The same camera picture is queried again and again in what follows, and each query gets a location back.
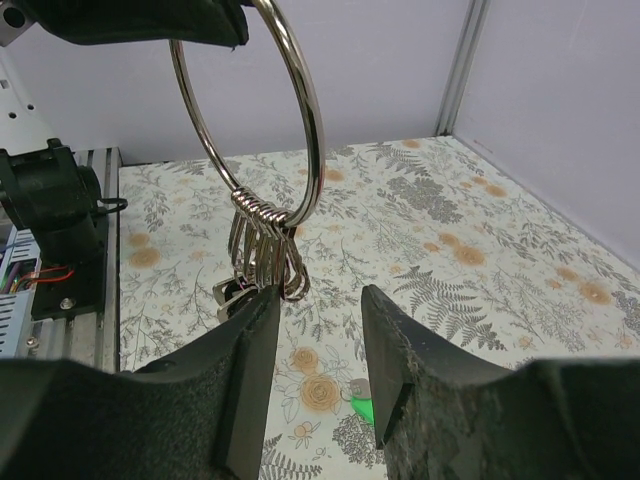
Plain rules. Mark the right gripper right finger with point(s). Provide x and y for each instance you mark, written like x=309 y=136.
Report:
x=441 y=412

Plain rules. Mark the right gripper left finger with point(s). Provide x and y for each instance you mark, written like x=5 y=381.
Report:
x=197 y=413

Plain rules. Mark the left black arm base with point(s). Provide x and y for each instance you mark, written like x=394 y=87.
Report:
x=61 y=204

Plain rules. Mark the green tag key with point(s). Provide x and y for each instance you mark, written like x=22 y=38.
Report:
x=357 y=393

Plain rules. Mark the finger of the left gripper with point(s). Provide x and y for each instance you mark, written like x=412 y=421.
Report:
x=97 y=22

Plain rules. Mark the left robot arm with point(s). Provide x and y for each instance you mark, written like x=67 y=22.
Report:
x=23 y=129

